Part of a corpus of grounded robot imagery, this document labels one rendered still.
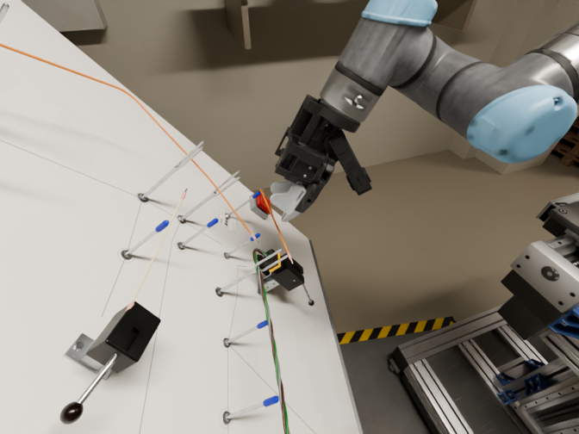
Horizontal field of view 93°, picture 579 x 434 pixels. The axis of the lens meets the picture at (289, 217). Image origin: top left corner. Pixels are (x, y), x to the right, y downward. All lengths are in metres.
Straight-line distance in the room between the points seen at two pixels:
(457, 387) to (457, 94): 1.39
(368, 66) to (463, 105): 0.12
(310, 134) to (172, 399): 0.37
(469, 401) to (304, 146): 1.41
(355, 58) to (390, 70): 0.05
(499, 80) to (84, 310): 0.49
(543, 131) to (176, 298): 0.46
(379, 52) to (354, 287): 1.67
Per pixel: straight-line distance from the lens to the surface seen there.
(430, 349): 1.63
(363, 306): 1.87
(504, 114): 0.35
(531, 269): 0.87
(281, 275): 0.53
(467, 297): 2.17
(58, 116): 0.52
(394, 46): 0.39
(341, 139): 0.42
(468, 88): 0.39
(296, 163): 0.42
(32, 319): 0.35
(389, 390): 1.72
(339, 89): 0.39
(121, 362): 0.30
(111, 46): 2.07
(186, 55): 2.05
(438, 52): 0.44
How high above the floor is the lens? 1.60
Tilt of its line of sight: 44 degrees down
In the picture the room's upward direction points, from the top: straight up
